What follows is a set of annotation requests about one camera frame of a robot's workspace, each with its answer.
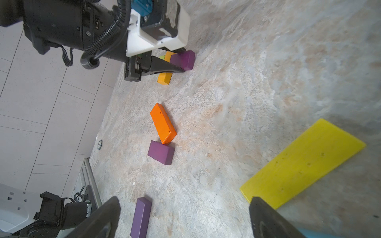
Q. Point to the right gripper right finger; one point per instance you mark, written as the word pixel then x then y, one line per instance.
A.
pixel 268 223

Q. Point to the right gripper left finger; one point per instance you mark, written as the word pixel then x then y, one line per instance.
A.
pixel 103 223

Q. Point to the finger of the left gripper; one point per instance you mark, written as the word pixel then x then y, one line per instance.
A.
pixel 177 51
pixel 161 66

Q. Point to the purple block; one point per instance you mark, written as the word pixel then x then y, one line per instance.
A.
pixel 184 60
pixel 161 152
pixel 141 218

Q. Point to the orange block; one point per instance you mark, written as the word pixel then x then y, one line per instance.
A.
pixel 163 124

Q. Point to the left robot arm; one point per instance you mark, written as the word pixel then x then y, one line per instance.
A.
pixel 12 12

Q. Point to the light blue block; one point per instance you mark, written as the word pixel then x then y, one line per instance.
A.
pixel 312 234

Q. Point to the yellow block upper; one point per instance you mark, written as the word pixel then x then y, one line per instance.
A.
pixel 315 153

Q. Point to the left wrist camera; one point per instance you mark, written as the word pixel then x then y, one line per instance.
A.
pixel 157 24

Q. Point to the aluminium rail frame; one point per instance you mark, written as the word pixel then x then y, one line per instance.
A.
pixel 85 189

